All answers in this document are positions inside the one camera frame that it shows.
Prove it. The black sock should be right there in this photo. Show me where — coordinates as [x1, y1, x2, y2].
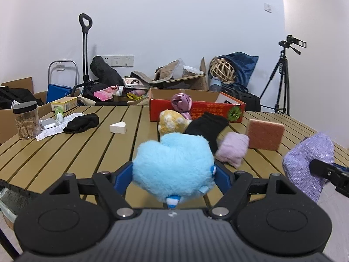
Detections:
[63, 113, 99, 134]
[185, 112, 228, 154]

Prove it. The tan folding slat table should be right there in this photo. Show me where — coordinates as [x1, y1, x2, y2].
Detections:
[1, 107, 315, 193]

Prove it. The black bag by wall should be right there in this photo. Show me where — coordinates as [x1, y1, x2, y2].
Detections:
[90, 56, 124, 86]

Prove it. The white wall switch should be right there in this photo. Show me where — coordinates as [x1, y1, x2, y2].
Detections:
[264, 3, 273, 13]

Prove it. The wall power outlet strip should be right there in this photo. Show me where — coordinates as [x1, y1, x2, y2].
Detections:
[102, 55, 134, 67]

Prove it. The white paper sheet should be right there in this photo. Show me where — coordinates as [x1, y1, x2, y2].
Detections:
[36, 112, 84, 141]

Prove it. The large cardboard box left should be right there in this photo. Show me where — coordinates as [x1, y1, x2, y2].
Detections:
[1, 78, 51, 144]

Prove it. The white wedge block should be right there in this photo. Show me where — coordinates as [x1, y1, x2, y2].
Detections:
[109, 121, 127, 134]

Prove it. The black trolley handle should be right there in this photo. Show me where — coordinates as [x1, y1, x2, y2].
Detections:
[71, 13, 93, 96]

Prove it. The yellow small carton box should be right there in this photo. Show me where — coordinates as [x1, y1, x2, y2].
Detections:
[51, 97, 77, 112]

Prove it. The small green bottle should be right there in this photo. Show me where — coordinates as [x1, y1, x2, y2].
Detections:
[55, 106, 64, 123]

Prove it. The black sock on table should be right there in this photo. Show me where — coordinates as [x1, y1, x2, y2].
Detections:
[63, 113, 99, 134]

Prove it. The light pink fluffy towel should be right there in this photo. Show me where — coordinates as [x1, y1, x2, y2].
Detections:
[215, 132, 250, 169]

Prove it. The purple towel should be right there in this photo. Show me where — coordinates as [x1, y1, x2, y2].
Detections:
[281, 132, 335, 204]

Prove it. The clear jar with black lid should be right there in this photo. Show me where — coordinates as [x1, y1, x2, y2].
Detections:
[12, 101, 41, 140]

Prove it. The red cardboard fruit box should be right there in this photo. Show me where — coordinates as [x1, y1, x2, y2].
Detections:
[149, 88, 245, 122]

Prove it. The blue folding cart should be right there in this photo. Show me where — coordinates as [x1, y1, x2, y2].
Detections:
[46, 60, 79, 103]

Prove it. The pink brown scrub sponge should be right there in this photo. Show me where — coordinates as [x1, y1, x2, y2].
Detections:
[245, 119, 284, 151]

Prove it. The woven rattan ball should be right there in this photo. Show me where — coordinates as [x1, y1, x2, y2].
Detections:
[209, 57, 235, 84]

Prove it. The blue water bottle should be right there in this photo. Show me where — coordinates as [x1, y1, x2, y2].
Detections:
[209, 77, 222, 92]

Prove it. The yellow white plush toy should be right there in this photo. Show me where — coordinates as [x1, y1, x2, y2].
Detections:
[158, 109, 192, 137]

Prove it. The open brown cardboard box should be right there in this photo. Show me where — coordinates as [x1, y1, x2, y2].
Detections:
[131, 58, 209, 91]

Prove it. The pink satin scrunchie cloth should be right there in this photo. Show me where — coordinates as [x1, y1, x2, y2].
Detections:
[171, 93, 192, 120]

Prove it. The light blue plush toy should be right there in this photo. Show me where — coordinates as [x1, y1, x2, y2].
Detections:
[132, 133, 217, 209]

